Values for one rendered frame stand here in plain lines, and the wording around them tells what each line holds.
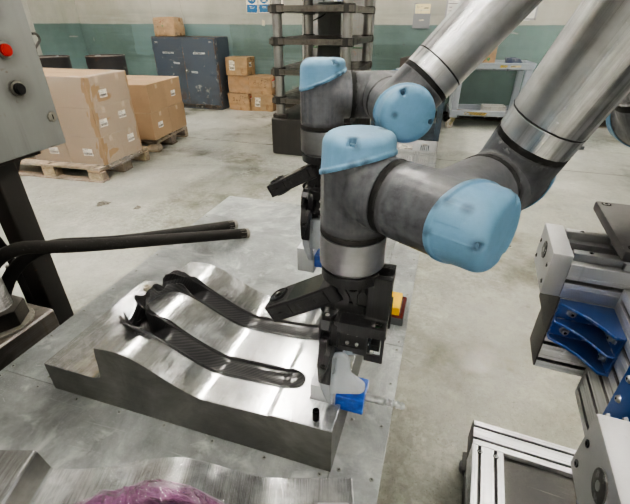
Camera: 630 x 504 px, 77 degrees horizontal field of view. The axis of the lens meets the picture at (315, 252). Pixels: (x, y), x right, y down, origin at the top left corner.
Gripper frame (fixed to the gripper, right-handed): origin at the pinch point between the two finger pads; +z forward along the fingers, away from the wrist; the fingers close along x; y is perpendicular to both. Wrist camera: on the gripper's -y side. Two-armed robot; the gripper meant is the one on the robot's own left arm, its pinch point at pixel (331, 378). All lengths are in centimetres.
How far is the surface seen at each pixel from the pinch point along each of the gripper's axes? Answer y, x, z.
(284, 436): -4.7, -7.0, 5.7
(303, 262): -13.3, 26.5, -1.5
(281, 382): -7.6, -0.6, 2.7
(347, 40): -92, 390, -27
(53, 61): -557, 467, 9
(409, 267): 7, 52, 11
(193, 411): -19.4, -7.0, 6.1
